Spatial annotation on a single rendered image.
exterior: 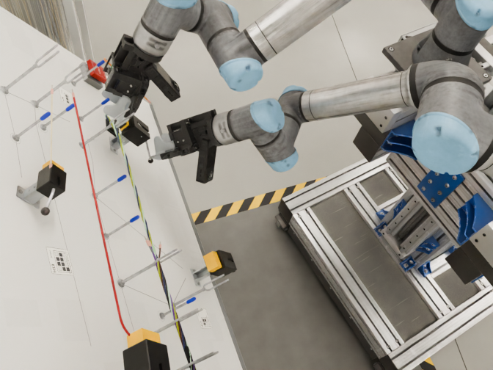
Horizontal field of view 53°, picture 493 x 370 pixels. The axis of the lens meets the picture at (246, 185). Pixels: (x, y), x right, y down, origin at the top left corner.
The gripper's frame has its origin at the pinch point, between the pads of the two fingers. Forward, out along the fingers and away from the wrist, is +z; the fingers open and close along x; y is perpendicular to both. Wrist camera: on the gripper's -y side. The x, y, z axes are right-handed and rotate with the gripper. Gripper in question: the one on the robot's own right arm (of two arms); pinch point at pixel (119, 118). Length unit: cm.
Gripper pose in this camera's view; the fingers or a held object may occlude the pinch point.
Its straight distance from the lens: 117.4
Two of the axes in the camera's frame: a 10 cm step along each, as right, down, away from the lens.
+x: 2.4, 7.5, -6.2
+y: -8.1, -2.0, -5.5
